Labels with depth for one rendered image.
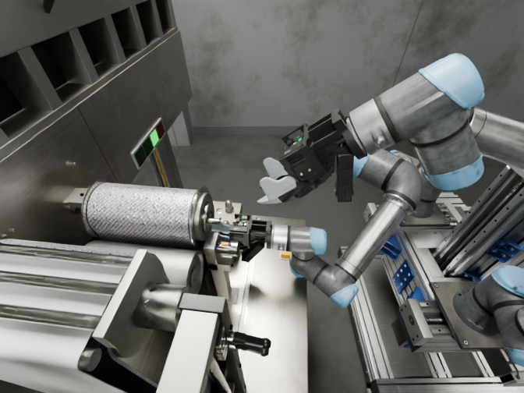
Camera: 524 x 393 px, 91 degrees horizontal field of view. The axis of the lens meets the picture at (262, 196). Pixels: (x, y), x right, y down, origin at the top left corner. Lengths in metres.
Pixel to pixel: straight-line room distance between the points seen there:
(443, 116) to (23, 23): 0.74
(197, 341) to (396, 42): 3.13
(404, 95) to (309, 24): 2.56
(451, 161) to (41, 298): 0.55
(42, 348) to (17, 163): 0.41
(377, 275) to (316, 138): 1.51
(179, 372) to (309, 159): 0.32
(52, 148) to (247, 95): 2.55
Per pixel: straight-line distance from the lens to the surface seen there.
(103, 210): 0.68
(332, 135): 0.42
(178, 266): 0.60
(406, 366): 1.71
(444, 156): 0.45
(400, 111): 0.40
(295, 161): 0.43
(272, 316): 0.88
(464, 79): 0.41
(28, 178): 0.71
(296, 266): 0.82
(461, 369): 1.84
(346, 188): 0.48
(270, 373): 0.84
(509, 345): 1.01
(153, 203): 0.63
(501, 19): 3.67
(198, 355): 0.30
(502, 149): 0.64
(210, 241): 0.65
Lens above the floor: 1.73
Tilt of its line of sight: 45 degrees down
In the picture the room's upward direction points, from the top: straight up
